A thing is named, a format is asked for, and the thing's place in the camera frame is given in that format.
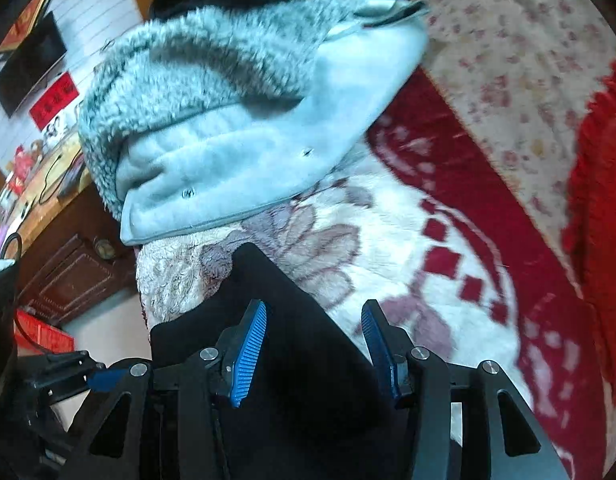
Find dark wooden cabinet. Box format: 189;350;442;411
5;133;136;326

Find red storage box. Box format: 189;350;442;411
14;310;75;354

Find red white plush blanket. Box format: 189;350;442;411
137;70;608;479

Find black knit pants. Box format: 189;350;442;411
151;243;405;479

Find floral beige bed quilt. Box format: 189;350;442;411
423;0;616;294

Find black wall television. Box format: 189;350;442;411
0;12;67;117

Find red heart ruffled pillow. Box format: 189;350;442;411
562;61;616;405

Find light blue fleece jacket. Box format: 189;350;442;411
78;0;428;246

